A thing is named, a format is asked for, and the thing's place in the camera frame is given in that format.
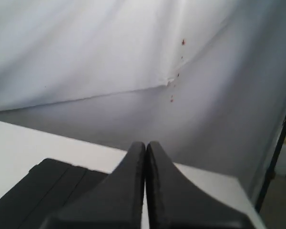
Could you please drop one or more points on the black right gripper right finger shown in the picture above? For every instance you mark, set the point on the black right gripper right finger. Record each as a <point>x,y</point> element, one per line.
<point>174,202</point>

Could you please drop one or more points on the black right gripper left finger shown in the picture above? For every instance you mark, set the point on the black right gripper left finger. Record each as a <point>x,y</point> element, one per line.
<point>115,203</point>

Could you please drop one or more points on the black plastic carrying case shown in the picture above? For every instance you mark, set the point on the black plastic carrying case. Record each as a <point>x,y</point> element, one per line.
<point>48,186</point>

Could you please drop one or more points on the black backdrop stand pole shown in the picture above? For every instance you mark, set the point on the black backdrop stand pole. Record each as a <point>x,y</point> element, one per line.
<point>270,173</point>

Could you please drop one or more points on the white backdrop sheet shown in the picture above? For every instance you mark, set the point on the white backdrop sheet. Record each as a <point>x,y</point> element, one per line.
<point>205,78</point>

